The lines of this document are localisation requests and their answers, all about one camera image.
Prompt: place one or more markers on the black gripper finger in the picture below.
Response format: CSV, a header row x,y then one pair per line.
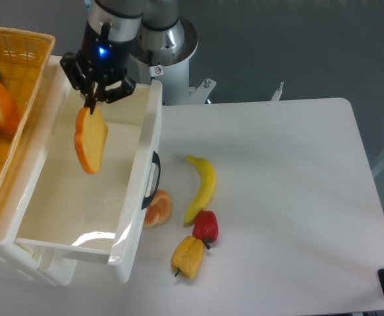
x,y
80,77
101,94

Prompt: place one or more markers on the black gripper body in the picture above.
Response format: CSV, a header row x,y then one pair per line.
x,y
104,56

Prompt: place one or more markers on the toy bread slice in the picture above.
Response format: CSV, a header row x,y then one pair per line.
x,y
90,138

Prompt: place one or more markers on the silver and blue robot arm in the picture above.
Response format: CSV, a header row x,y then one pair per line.
x,y
125,18

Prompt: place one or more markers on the upper white drawer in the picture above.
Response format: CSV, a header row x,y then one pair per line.
x,y
97,218

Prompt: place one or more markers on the white drawer cabinet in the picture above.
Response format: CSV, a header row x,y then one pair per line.
x,y
18,260

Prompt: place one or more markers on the yellow woven basket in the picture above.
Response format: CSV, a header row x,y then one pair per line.
x,y
23,57

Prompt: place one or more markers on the yellow toy banana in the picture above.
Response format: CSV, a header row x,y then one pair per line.
x,y
206,190

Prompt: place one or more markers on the orange toy croissant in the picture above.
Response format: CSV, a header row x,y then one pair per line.
x,y
160,209

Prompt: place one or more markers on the red toy bell pepper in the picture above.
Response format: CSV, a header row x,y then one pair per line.
x,y
206,227

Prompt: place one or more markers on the yellow toy bell pepper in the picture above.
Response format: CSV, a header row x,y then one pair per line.
x,y
187,257

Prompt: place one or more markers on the black drawer handle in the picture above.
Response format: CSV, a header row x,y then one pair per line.
x,y
154,179

